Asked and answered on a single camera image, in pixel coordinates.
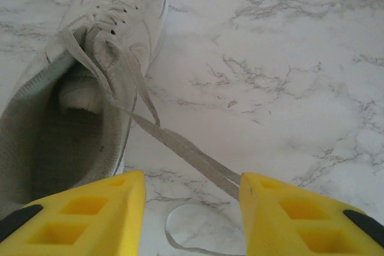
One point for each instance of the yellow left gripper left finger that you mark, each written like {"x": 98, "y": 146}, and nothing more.
{"x": 75, "y": 223}

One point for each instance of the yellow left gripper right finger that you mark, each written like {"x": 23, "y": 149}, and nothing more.
{"x": 300, "y": 226}

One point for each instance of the white shoelace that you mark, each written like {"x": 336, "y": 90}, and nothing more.
{"x": 180, "y": 145}

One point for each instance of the white sneaker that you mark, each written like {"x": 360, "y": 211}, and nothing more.
{"x": 132, "y": 34}

